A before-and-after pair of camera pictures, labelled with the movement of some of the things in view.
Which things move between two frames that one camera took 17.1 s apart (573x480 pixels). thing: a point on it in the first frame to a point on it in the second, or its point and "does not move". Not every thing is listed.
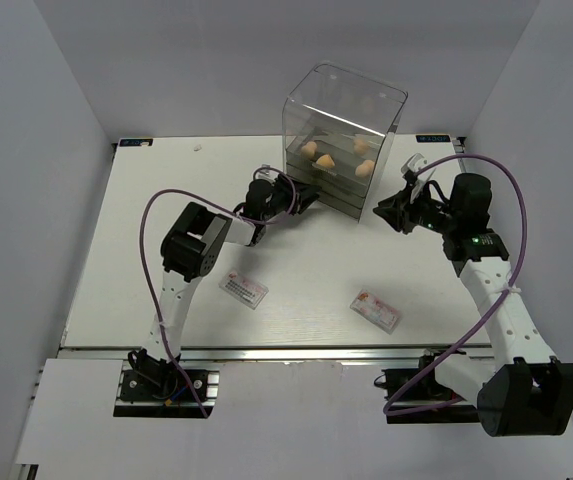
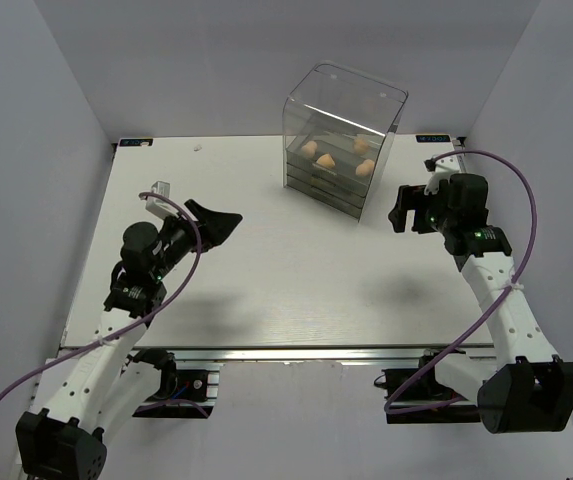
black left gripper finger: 306,195 to 215,226
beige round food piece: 309,149 does not move
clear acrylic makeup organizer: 338,129 does not move
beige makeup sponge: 325,161 does not move
